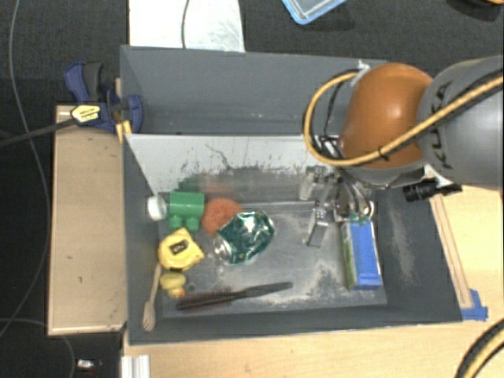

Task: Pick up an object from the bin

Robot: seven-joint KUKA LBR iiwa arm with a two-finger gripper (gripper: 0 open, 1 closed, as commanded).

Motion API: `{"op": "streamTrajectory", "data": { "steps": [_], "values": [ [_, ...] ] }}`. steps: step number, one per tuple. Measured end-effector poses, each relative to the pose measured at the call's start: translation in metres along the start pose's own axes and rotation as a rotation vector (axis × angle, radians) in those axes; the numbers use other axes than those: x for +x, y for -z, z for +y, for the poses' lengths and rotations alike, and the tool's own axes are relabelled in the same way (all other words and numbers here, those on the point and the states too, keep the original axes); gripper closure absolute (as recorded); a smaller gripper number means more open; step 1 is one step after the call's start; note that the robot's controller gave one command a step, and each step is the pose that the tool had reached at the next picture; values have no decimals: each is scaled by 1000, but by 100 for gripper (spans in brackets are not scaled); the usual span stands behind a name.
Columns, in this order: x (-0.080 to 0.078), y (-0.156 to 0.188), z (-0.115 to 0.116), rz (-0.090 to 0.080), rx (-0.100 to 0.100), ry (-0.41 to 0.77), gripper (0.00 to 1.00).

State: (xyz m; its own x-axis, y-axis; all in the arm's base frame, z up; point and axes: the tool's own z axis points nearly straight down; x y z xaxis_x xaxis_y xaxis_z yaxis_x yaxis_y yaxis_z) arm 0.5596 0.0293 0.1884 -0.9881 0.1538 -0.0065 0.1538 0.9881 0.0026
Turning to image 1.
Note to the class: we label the yellow rubber duck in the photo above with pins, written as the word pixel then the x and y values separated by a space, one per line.
pixel 172 284

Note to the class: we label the blue and green box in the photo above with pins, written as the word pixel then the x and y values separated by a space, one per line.
pixel 364 256

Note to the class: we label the orange scouring pad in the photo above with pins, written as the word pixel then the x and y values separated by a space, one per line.
pixel 218 215

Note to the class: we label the yellow tape measure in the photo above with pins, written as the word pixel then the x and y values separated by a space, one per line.
pixel 180 250

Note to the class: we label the wooden fork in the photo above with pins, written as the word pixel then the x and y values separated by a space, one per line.
pixel 149 313

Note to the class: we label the black cylinder on white bracket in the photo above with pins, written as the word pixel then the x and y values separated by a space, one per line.
pixel 420 191

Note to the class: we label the green bottle with white cap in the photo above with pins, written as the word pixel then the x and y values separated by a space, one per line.
pixel 185 209

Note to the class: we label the black hairbrush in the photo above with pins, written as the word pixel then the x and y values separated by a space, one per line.
pixel 212 298

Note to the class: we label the grey metal bin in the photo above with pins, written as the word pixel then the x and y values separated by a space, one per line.
pixel 299 258

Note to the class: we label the pale wood board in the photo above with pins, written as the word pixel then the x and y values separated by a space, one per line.
pixel 86 230

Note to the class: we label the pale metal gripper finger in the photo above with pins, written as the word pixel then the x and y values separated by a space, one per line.
pixel 308 187
pixel 317 230

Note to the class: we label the crumpled green foil packet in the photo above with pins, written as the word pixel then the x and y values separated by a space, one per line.
pixel 246 236

